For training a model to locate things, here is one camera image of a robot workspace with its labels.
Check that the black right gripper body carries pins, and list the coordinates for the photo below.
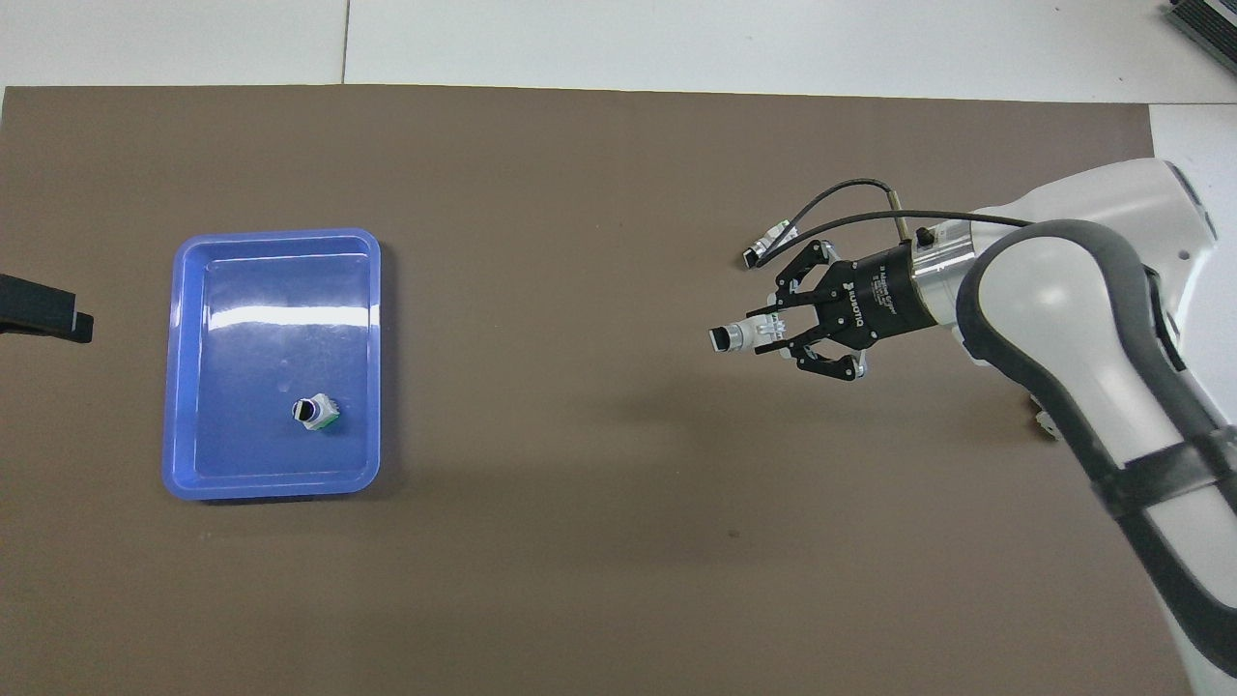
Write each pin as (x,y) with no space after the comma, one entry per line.
(879,295)

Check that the white selector switch black knob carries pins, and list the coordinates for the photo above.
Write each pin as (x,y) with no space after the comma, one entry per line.
(736,336)
(778,235)

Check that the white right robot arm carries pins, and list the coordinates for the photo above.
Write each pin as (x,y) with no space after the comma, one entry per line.
(1053,300)

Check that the white circuit breaker red lever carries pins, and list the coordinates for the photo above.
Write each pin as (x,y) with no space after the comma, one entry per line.
(1046,423)

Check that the brown table mat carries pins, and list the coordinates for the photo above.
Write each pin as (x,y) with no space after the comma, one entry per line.
(541,406)

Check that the grey ribbed metal device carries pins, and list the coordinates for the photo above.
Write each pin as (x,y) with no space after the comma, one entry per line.
(1208,24)

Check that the blue plastic tray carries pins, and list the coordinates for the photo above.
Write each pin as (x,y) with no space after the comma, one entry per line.
(271,464)

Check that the white selector switch green base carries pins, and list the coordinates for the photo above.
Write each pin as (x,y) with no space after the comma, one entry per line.
(315,413)

